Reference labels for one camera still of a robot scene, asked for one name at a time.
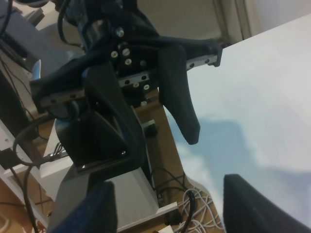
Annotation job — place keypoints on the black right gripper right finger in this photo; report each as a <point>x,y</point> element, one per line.
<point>246,210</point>

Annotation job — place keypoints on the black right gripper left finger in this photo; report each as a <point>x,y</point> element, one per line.
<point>96,213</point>

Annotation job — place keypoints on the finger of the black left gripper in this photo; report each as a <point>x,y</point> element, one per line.
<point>115,125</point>

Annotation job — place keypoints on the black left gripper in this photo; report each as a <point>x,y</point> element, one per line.
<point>117,31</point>

